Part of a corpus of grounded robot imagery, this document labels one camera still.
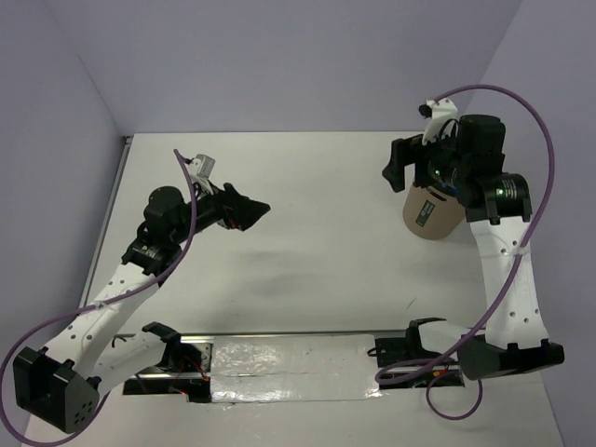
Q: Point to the aluminium mounting rail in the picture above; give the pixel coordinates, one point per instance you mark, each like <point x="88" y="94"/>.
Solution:
<point x="189" y="374"/>

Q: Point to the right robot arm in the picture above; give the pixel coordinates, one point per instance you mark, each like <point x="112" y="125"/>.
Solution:
<point x="510" y="337"/>

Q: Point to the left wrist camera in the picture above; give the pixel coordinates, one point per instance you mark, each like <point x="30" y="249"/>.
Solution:
<point x="200" y="167"/>

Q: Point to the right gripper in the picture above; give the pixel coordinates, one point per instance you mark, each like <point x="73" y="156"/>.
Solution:
<point x="409" y="150"/>

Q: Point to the tan cylindrical bin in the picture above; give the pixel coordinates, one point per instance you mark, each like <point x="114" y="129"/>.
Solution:
<point x="432" y="213"/>

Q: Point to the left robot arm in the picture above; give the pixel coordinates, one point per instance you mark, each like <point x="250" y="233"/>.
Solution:
<point x="63" y="382"/>

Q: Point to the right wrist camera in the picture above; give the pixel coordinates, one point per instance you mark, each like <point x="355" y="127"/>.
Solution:
<point x="437" y="113"/>

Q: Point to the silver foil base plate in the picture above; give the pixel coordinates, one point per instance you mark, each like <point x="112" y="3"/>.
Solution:
<point x="293" y="369"/>

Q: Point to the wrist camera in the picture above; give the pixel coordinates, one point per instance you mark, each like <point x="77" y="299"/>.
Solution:
<point x="437" y="113"/>
<point x="200" y="167"/>

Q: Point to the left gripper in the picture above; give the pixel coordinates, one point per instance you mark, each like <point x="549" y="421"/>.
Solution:
<point x="236" y="209"/>

